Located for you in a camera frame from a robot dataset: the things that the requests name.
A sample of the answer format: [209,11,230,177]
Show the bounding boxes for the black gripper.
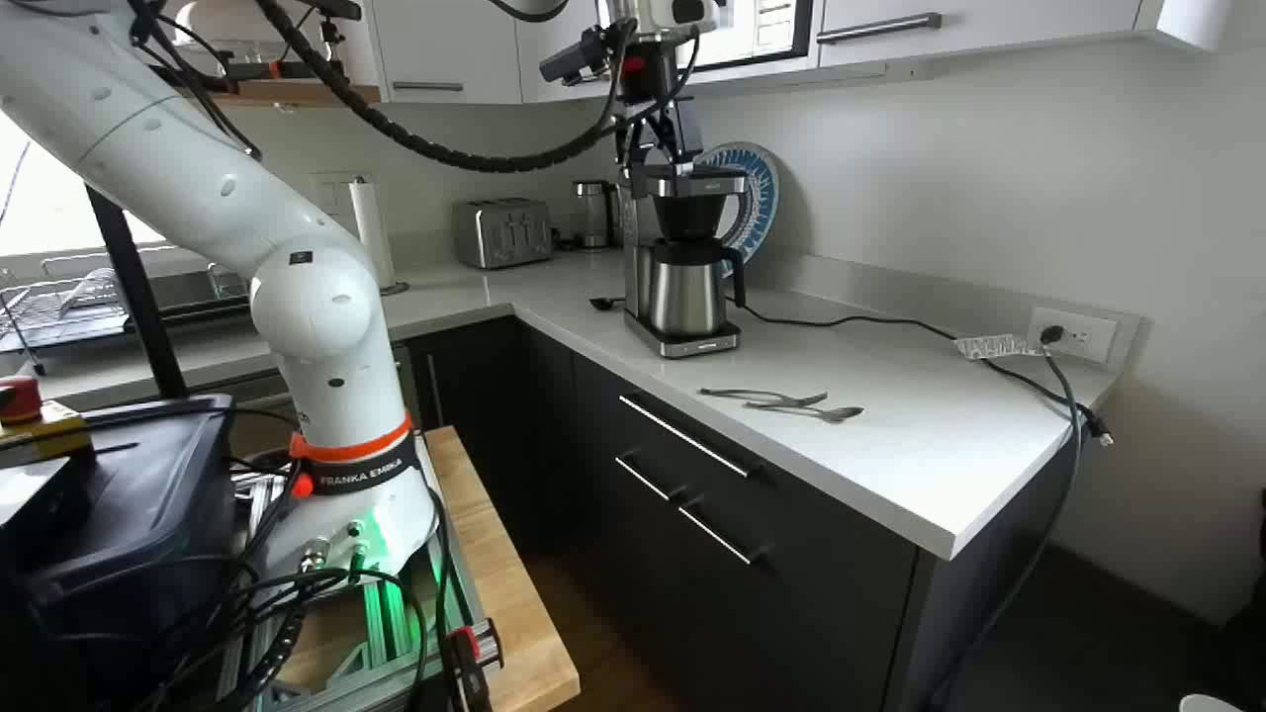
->
[614,32,709,171]

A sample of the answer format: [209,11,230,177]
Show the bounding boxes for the silver fork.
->
[695,378,829,410]

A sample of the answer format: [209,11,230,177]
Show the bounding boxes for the silver canister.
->
[569,175,625,253]

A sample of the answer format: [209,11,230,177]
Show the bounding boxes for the blue white woven plate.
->
[695,137,786,270]

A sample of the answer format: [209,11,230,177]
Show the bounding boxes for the stainless steel microwave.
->
[607,0,818,74]

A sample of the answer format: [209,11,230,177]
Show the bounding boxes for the steel drip coffee maker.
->
[619,158,751,363]

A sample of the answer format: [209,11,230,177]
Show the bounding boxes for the silver toaster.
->
[453,193,556,278]

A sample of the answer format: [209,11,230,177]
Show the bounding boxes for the white upper kitchen cabinets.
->
[365,0,1237,112]

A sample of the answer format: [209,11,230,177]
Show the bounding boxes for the white paper towel roll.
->
[342,175,404,293]

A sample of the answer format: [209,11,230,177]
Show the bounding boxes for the dark lower kitchen cabinet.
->
[393,311,1076,712]

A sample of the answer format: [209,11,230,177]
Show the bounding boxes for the wooden cart top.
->
[416,422,585,712]

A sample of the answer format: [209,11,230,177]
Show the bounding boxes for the black tripod pole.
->
[81,181,191,405]

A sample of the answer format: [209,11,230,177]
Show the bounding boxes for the metal dish rack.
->
[0,240,257,356]

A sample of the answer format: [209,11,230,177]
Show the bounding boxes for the window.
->
[0,112,170,260]

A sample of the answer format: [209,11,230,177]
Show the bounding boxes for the yellow wooden block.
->
[0,401,93,466]

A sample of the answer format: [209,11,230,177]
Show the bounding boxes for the black equipment box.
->
[0,393,245,712]

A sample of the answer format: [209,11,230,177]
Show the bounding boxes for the small red brown object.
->
[0,372,51,427]

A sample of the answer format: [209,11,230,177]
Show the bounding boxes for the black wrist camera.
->
[535,25,619,87]

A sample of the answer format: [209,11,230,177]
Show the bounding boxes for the long silver cabinet handle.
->
[816,7,950,48]

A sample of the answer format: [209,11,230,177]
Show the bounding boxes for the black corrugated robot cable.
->
[251,0,702,177]

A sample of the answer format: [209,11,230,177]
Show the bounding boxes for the black coffee maker cord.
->
[731,297,960,348]

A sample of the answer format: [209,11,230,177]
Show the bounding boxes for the long silver drawer handle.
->
[614,393,758,484]

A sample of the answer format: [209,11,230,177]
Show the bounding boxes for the short silver drawer handle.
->
[607,452,677,506]

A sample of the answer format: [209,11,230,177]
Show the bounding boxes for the wooden wall shelf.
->
[212,74,389,112]

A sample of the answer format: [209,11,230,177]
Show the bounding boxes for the medium silver drawer handle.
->
[669,498,758,572]

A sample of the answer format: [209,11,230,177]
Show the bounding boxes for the white wall outlet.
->
[1023,301,1123,369]

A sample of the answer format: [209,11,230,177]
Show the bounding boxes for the black outlet cable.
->
[923,319,1120,712]

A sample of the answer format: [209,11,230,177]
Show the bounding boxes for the black base cable bundle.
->
[124,517,458,712]

